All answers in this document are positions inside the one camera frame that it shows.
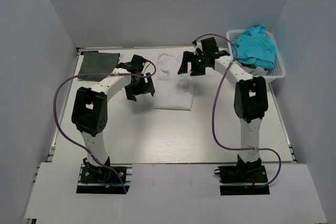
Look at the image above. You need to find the dark green folded t-shirt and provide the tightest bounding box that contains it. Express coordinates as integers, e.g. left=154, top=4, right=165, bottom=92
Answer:
left=78, top=51, right=120, bottom=74

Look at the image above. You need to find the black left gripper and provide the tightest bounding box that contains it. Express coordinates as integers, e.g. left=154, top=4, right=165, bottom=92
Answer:
left=125, top=72, right=154, bottom=101

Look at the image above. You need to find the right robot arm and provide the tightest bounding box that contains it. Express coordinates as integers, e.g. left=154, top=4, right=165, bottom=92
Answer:
left=177, top=37, right=268, bottom=182

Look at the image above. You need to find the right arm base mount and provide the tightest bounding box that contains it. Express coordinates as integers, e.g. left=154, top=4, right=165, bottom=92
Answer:
left=214, top=165, right=270, bottom=196

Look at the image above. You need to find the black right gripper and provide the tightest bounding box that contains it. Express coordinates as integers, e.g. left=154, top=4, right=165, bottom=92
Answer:
left=178, top=51, right=208, bottom=76

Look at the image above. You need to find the white plastic basket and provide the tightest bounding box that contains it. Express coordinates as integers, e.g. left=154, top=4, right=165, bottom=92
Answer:
left=226, top=29, right=286, bottom=82

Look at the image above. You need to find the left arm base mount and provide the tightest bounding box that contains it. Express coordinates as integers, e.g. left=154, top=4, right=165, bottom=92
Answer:
left=76, top=164, right=132, bottom=195

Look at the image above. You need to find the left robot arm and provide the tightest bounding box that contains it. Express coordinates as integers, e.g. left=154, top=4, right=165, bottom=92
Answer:
left=71, top=55, right=155, bottom=182

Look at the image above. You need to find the grey garment in basket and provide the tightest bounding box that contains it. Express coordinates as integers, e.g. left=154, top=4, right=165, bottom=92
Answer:
left=243, top=67, right=268, bottom=76

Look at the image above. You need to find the white t-shirt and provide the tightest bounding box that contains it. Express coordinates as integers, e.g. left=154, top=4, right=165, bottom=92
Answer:
left=152, top=53, right=194, bottom=111

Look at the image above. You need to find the teal t-shirt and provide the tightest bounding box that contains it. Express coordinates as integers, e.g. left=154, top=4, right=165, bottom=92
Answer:
left=232, top=25, right=276, bottom=70

